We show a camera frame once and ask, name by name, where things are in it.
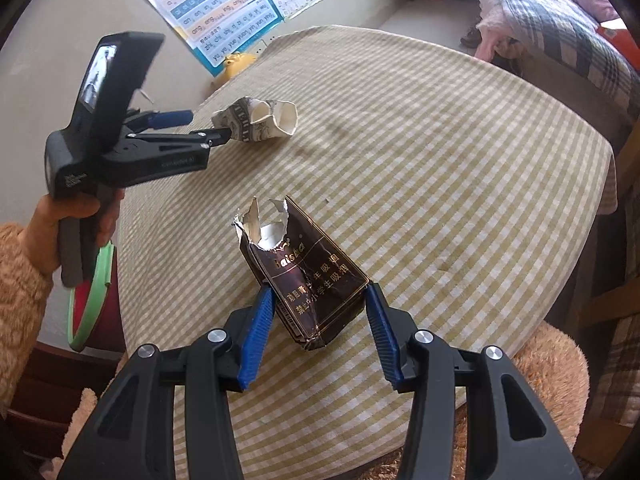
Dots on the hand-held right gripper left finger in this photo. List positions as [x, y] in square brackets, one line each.
[255, 340]

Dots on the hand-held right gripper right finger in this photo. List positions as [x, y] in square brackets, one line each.
[385, 340]

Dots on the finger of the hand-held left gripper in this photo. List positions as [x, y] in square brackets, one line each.
[200, 137]
[172, 118]

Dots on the brown cigarette pack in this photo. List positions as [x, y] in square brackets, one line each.
[305, 280]

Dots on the green trash bin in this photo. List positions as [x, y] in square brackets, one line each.
[100, 285]

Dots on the person's left forearm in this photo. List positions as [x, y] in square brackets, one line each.
[20, 310]

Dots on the person's left hand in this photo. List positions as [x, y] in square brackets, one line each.
[45, 235]

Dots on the yellow duck toy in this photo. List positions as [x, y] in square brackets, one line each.
[237, 62]

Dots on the checked tablecloth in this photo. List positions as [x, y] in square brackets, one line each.
[450, 185]

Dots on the dark wooden furniture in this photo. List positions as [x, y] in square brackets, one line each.
[60, 375]

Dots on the wooden chair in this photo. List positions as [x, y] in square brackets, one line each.
[605, 305]

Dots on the pair of shoes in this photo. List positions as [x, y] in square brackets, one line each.
[471, 37]

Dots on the bed with plaid quilt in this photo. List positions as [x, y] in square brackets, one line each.
[550, 20]

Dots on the orange book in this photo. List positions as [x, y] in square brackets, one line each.
[620, 37]

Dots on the blue lettered wall poster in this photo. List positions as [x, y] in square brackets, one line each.
[210, 10]

